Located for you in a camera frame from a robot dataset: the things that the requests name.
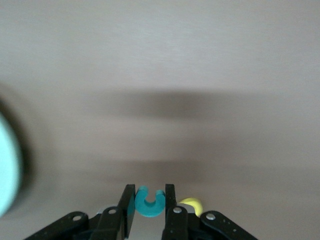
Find yellow letter a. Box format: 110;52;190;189
179;197;203;217

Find light green plate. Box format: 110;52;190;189
0;109;25;218

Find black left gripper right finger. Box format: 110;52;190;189
161;184;258;240

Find teal letter c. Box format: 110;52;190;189
134;186;166;218

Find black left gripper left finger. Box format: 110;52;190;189
24;184;137;240

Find brown table cover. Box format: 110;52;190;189
0;0;320;240

